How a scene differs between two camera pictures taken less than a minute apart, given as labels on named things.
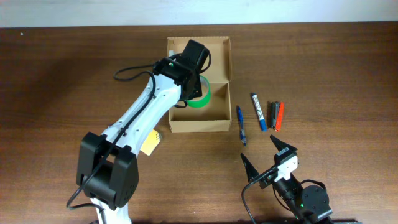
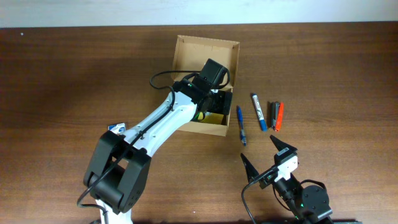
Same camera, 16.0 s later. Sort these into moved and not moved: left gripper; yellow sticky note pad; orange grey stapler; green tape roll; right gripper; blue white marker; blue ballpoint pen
Moved: left gripper; green tape roll; yellow sticky note pad
Not moved: right gripper; orange grey stapler; blue ballpoint pen; blue white marker
